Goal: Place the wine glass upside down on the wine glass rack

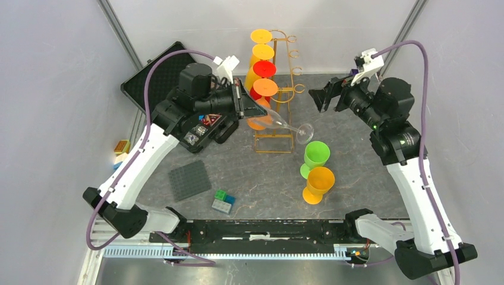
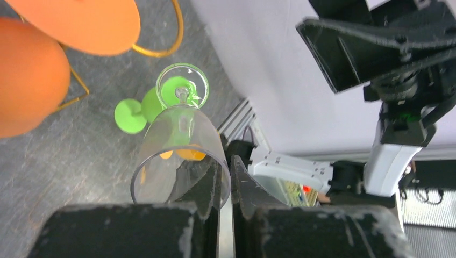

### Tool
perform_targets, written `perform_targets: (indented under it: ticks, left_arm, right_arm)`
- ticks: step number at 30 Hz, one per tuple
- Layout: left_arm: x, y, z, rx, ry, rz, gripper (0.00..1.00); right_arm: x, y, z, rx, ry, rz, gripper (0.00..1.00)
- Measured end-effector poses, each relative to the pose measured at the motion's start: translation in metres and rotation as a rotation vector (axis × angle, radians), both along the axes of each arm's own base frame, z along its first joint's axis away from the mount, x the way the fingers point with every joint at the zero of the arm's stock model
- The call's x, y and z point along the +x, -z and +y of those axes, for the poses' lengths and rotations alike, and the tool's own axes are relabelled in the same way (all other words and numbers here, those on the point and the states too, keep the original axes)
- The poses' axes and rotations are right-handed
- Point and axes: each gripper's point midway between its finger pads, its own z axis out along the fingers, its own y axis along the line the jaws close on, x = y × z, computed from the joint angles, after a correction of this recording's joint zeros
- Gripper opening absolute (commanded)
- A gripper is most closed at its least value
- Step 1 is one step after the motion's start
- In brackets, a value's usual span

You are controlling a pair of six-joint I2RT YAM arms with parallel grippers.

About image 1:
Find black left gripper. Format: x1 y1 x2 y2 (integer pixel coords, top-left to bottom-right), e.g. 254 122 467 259
195 77 267 121

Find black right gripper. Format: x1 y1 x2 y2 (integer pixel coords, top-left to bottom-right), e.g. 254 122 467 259
309 67 386 130

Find clear wine glass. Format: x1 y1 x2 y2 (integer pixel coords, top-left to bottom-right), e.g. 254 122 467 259
248 107 314 144

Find orange plastic wine glass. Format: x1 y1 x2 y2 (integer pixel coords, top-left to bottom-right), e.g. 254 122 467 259
247 78 278 131

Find red plastic wine glass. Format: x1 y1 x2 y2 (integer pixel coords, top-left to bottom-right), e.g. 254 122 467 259
251 61 276 87

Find yellow plastic wine glass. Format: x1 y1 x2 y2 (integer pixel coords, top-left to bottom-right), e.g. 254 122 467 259
244 44 276 91
249 28 275 68
302 167 336 205

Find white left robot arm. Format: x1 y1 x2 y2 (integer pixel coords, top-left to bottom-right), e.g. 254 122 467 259
83 58 266 242

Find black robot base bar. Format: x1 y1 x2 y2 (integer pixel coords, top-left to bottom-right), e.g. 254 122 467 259
167 219 370 254

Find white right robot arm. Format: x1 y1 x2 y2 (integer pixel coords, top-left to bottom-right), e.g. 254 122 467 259
309 77 478 280

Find green plastic wine glass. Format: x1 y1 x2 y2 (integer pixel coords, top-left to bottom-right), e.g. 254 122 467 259
300 141 330 179

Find black poker chip case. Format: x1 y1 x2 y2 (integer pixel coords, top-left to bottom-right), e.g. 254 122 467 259
120 41 239 153

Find grey building baseplate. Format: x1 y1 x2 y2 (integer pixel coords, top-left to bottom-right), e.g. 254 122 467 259
168 160 212 202

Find green grey blue bricks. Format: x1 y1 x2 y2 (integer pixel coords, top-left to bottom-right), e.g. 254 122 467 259
211 189 236 214

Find yellow orange toy brick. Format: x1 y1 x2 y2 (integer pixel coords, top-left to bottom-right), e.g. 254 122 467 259
114 140 131 155

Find white blue toy brick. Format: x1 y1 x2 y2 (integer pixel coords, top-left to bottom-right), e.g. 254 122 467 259
113 153 128 170

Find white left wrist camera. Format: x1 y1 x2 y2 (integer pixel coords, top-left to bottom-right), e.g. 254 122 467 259
213 55 240 82

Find gold wire wine glass rack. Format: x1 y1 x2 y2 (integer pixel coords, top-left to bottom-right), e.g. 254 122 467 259
251 29 305 154

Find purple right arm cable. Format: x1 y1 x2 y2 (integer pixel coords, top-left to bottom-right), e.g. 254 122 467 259
346 40 461 285

